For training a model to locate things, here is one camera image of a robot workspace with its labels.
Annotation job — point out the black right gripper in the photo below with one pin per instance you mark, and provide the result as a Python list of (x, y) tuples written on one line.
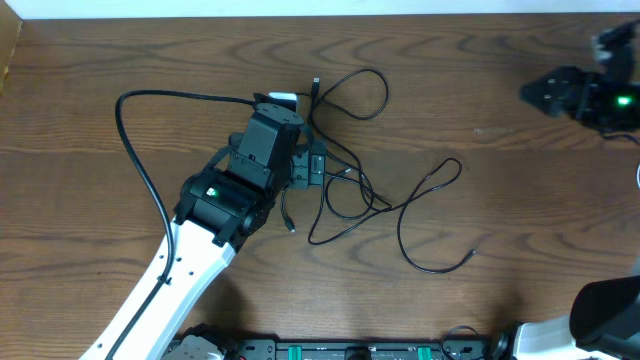
[(584, 81)]

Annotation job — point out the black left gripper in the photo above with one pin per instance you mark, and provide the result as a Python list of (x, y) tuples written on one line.
[(300, 173)]

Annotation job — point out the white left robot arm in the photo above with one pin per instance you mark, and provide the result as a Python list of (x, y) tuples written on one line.
[(218, 210)]

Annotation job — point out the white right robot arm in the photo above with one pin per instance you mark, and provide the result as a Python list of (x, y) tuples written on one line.
[(604, 319)]

